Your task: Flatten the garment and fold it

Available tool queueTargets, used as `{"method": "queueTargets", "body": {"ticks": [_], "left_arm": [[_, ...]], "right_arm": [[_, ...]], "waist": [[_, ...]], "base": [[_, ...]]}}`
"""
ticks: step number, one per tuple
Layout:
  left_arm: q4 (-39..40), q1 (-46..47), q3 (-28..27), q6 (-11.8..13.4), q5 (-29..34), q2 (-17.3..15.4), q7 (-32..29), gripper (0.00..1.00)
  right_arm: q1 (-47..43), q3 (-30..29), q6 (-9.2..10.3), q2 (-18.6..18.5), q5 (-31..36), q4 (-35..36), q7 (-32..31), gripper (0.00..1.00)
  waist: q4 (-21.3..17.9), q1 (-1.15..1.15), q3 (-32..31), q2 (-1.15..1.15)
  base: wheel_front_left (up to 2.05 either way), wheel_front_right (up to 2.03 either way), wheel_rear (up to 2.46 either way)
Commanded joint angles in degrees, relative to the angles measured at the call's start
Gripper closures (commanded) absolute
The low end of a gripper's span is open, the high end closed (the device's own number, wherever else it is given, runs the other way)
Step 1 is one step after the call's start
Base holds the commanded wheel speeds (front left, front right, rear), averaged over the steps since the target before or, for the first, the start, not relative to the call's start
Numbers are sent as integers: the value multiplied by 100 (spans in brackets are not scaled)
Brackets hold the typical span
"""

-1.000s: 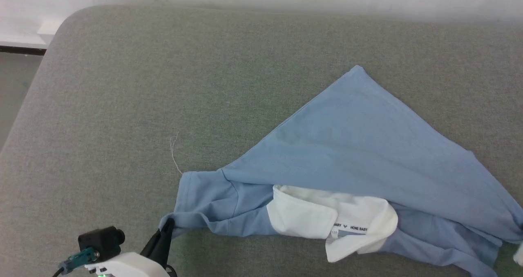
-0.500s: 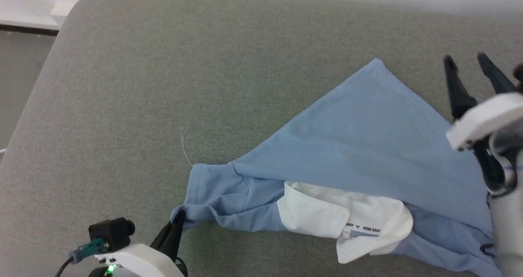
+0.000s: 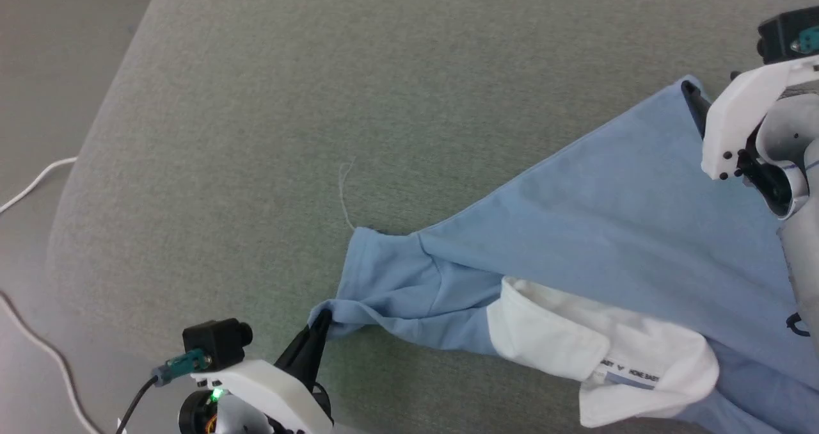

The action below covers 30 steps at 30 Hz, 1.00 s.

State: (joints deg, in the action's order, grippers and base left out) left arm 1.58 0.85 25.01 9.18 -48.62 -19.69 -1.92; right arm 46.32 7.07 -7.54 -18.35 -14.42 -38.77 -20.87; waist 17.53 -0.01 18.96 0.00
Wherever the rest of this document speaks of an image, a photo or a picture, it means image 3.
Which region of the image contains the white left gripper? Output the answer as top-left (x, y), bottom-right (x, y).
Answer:
top-left (179, 309), bottom-right (334, 434)

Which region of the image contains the camera cable teal plug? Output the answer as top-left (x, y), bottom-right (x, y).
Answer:
top-left (115, 350), bottom-right (212, 434)
top-left (791, 27), bottom-right (819, 54)

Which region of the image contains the white floor cable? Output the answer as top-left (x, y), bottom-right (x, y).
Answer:
top-left (0, 290), bottom-right (104, 434)
top-left (0, 157), bottom-right (78, 214)

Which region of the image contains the light blue shirt white collar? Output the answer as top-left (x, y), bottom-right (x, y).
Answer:
top-left (309, 74), bottom-right (819, 434)

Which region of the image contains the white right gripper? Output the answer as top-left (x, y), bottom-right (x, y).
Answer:
top-left (681, 55), bottom-right (819, 221)

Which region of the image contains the right camera cable teal plug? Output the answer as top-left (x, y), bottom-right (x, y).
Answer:
top-left (791, 27), bottom-right (819, 54)

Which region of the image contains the left camera cable teal plug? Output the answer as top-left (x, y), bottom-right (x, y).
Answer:
top-left (115, 350), bottom-right (212, 434)

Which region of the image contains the grey fabric sofa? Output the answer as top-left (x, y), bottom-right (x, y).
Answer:
top-left (48, 0), bottom-right (819, 434)

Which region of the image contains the loose white thread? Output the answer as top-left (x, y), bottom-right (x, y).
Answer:
top-left (337, 157), bottom-right (358, 232)

